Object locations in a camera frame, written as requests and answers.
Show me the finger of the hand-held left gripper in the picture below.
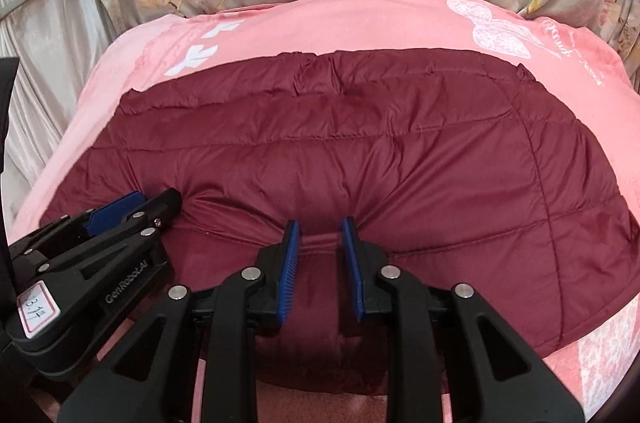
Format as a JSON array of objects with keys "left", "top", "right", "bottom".
[
  {"left": 10, "top": 192, "right": 147, "bottom": 257},
  {"left": 37, "top": 187, "right": 184, "bottom": 275}
]

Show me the maroon puffer jacket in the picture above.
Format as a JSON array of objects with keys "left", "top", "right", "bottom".
[{"left": 39, "top": 50, "right": 640, "bottom": 396}]

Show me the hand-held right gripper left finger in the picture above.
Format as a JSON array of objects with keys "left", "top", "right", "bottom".
[{"left": 57, "top": 219, "right": 302, "bottom": 423}]

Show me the white satin curtain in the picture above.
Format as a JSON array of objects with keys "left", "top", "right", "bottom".
[{"left": 0, "top": 0, "right": 121, "bottom": 224}]

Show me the pink printed blanket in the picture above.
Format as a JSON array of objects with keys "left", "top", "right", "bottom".
[{"left": 7, "top": 0, "right": 640, "bottom": 423}]

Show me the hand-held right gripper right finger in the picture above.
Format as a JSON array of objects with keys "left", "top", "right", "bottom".
[{"left": 341, "top": 215, "right": 586, "bottom": 423}]

